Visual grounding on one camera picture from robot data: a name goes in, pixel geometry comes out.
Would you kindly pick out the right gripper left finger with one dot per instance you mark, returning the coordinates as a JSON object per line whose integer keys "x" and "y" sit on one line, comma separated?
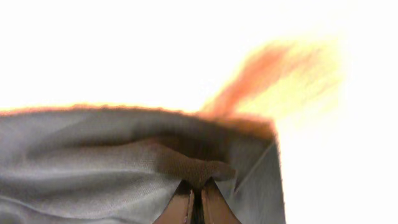
{"x": 180, "y": 207}

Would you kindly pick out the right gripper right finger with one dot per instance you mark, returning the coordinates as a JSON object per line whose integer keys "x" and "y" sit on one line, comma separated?
{"x": 215, "y": 207}

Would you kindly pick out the black polo shirt with logo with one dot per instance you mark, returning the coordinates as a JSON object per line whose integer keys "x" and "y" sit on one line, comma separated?
{"x": 123, "y": 166}

